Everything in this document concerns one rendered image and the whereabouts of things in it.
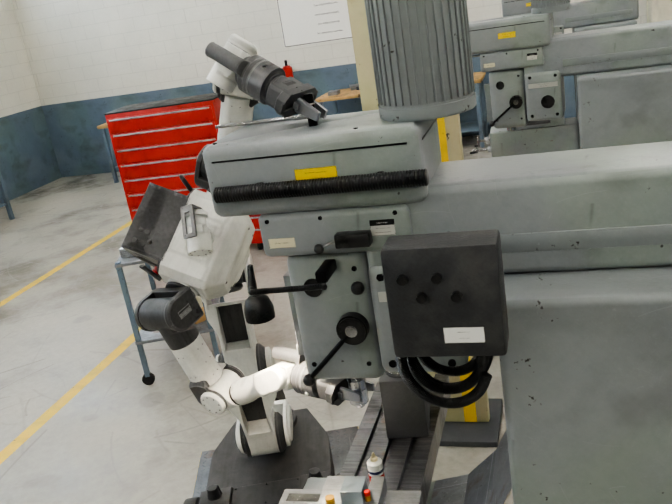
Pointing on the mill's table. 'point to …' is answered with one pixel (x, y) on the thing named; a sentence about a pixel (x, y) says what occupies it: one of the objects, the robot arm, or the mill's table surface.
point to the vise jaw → (332, 489)
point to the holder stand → (402, 408)
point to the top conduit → (321, 186)
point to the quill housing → (312, 313)
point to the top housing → (322, 159)
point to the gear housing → (328, 222)
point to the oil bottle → (375, 466)
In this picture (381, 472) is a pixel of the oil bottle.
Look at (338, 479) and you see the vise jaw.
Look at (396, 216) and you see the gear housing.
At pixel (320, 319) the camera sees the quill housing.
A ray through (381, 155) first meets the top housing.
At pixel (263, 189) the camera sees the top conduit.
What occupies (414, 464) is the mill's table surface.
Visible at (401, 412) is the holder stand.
